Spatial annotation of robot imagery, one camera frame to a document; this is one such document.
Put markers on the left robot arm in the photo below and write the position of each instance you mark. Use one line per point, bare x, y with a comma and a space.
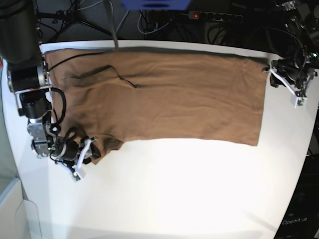
302, 26

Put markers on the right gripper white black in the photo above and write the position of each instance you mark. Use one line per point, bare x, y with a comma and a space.
71, 155

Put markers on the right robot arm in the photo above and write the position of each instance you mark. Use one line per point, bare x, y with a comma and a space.
28, 79

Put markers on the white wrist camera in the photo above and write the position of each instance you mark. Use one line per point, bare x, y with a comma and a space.
298, 102
78, 175

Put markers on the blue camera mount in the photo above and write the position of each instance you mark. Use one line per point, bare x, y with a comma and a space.
155, 4

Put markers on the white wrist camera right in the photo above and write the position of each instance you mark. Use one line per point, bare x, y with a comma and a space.
78, 175

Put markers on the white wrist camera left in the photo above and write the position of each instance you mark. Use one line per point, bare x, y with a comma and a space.
298, 102

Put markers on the white power strip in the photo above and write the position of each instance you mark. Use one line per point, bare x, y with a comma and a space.
215, 16

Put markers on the brown t-shirt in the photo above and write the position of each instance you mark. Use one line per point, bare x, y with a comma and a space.
136, 95

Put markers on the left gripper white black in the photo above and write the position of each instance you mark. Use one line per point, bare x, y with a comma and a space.
296, 78

